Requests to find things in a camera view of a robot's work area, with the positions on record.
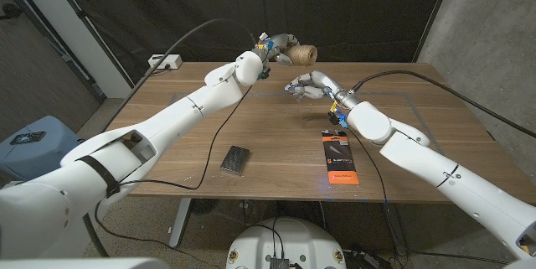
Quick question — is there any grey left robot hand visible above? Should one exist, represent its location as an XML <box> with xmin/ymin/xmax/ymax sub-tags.
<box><xmin>255</xmin><ymin>33</ymin><xmax>301</xmax><ymax>67</ymax></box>

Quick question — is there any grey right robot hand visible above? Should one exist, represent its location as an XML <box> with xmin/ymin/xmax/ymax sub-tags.
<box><xmin>284</xmin><ymin>70</ymin><xmax>361</xmax><ymax>111</ymax></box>

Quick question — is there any jute twine spool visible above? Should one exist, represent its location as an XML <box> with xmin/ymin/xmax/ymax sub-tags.
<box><xmin>286</xmin><ymin>44</ymin><xmax>318</xmax><ymax>68</ymax></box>

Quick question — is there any black backdrop curtain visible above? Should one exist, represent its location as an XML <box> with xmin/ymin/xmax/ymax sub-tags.
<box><xmin>44</xmin><ymin>0</ymin><xmax>451</xmax><ymax>85</ymax></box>

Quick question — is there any orange and black flat package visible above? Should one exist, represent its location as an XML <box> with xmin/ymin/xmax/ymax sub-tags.
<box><xmin>321</xmin><ymin>129</ymin><xmax>360</xmax><ymax>186</ymax></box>

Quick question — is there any white power outlet box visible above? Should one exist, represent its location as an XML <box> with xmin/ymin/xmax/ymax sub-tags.
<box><xmin>147</xmin><ymin>54</ymin><xmax>183</xmax><ymax>70</ymax></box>

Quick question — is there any grey metallic flat block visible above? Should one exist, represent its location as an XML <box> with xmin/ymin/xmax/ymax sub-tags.
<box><xmin>219</xmin><ymin>145</ymin><xmax>251</xmax><ymax>176</ymax></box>

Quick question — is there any black backdrop pole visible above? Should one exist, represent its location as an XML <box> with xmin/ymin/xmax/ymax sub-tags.
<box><xmin>41</xmin><ymin>0</ymin><xmax>137</xmax><ymax>89</ymax></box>
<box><xmin>412</xmin><ymin>0</ymin><xmax>458</xmax><ymax>64</ymax></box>

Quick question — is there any metal table leg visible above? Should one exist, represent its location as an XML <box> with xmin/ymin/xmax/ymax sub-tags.
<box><xmin>379</xmin><ymin>201</ymin><xmax>408</xmax><ymax>257</ymax></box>
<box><xmin>168</xmin><ymin>197</ymin><xmax>193</xmax><ymax>248</ymax></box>

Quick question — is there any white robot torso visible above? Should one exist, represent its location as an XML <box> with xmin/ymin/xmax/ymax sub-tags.
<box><xmin>225</xmin><ymin>217</ymin><xmax>348</xmax><ymax>269</ymax></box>

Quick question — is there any black round floor fan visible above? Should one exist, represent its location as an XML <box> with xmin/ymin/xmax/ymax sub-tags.
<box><xmin>192</xmin><ymin>198</ymin><xmax>219</xmax><ymax>216</ymax></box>

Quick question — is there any floor power strip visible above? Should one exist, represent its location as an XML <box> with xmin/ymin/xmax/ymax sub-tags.
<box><xmin>345</xmin><ymin>251</ymin><xmax>380</xmax><ymax>268</ymax></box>

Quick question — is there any blue stool with device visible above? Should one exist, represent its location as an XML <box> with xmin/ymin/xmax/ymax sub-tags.
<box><xmin>0</xmin><ymin>115</ymin><xmax>83</xmax><ymax>180</ymax></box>

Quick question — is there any white robot head housing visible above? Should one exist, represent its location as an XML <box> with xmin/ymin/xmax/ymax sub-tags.
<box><xmin>0</xmin><ymin>257</ymin><xmax>171</xmax><ymax>269</ymax></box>

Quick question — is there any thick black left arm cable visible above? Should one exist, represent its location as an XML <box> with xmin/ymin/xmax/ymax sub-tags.
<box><xmin>102</xmin><ymin>18</ymin><xmax>259</xmax><ymax>132</ymax></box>

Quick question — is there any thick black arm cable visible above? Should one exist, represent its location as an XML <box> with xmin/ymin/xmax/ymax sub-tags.
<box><xmin>350</xmin><ymin>70</ymin><xmax>536</xmax><ymax>139</ymax></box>
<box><xmin>102</xmin><ymin>18</ymin><xmax>259</xmax><ymax>132</ymax></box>

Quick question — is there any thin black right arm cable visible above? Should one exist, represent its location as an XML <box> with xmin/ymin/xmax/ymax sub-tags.
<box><xmin>345</xmin><ymin>126</ymin><xmax>510</xmax><ymax>266</ymax></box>

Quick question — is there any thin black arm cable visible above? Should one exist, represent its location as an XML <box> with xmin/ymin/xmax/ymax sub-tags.
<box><xmin>345</xmin><ymin>126</ymin><xmax>510</xmax><ymax>266</ymax></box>
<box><xmin>92</xmin><ymin>75</ymin><xmax>267</xmax><ymax>269</ymax></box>

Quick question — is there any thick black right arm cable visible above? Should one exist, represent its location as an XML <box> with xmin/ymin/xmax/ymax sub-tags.
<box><xmin>350</xmin><ymin>70</ymin><xmax>536</xmax><ymax>139</ymax></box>

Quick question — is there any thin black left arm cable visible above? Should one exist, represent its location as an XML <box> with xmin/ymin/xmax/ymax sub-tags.
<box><xmin>92</xmin><ymin>75</ymin><xmax>267</xmax><ymax>269</ymax></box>

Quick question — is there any black torso cable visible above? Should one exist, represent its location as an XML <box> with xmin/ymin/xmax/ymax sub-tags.
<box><xmin>250</xmin><ymin>217</ymin><xmax>286</xmax><ymax>260</ymax></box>

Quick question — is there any black metal frame bar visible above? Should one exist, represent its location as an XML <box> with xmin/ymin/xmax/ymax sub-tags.
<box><xmin>0</xmin><ymin>0</ymin><xmax>106</xmax><ymax>103</ymax></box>

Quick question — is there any black wall fixture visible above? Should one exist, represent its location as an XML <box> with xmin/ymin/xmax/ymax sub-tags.
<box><xmin>0</xmin><ymin>3</ymin><xmax>24</xmax><ymax>21</ymax></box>

